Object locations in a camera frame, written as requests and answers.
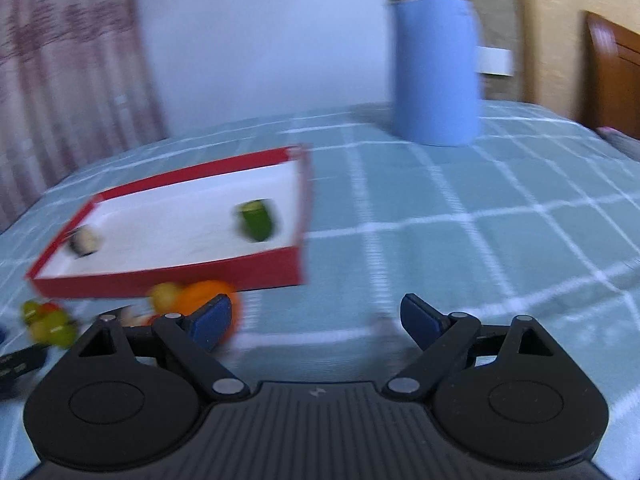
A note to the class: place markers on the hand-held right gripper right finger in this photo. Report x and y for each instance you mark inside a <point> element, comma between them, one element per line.
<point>420,317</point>

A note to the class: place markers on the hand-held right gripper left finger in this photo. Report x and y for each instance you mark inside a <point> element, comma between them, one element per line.
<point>212,322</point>

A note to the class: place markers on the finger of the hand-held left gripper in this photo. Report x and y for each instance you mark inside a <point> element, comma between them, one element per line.
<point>22,367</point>

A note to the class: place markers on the orange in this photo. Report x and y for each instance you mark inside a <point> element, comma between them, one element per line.
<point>205,292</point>

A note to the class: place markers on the red cardboard box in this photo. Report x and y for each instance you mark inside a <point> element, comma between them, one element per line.
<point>200,280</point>

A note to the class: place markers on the green tomato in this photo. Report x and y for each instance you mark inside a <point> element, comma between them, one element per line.
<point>57,334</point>

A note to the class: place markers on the longan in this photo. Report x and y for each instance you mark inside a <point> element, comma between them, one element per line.
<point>166,296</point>

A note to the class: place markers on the green apple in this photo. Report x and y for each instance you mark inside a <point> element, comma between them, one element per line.
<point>31,311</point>

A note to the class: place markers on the red cherry tomato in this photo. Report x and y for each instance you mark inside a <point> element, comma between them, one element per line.
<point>51,306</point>

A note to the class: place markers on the teal checkered bed sheet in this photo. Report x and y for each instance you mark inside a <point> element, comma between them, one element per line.
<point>450,260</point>

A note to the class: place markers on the green cucumber piece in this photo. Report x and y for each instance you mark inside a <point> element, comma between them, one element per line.
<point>257,220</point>

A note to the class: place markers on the eggplant piece left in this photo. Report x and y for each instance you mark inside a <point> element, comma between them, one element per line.
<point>85,243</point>

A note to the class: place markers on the blue jug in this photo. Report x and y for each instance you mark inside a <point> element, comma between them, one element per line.
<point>435,70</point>

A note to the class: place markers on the pink patterned cloth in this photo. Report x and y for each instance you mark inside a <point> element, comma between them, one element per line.
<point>620,140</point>

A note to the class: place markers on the pink patterned curtain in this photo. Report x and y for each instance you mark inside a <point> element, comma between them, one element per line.
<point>65,85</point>

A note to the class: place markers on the wooden headboard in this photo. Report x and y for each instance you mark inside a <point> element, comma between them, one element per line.
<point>615,70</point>

